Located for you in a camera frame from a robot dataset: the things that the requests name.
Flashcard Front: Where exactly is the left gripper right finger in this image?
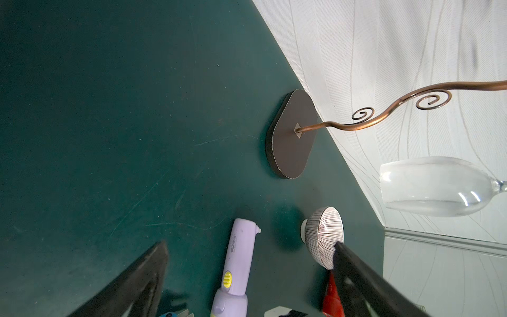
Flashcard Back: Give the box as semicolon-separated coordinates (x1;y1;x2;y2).
334;242;428;316

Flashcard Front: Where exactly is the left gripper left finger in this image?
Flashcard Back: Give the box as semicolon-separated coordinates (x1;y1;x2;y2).
70;241;168;316

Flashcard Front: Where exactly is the red flashlight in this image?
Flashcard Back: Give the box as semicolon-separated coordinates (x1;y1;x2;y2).
322;272;345;317

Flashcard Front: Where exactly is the purple flashlight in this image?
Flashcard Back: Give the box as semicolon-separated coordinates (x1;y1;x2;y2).
211;219;261;316

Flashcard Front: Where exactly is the blue flashlight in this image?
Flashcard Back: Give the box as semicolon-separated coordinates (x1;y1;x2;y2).
159;310;194;317

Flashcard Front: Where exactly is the pink patterned bowl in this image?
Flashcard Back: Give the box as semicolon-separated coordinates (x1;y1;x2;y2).
300;206;344;270

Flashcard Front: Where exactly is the clear wine glass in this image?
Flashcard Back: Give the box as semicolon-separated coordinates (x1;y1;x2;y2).
380;157;506;217

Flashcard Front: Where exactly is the green table mat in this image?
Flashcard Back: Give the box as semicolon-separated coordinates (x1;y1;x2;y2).
1;1;384;316

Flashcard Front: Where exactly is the dark metal cup stand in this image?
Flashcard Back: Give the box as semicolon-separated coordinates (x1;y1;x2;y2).
265;81;506;179

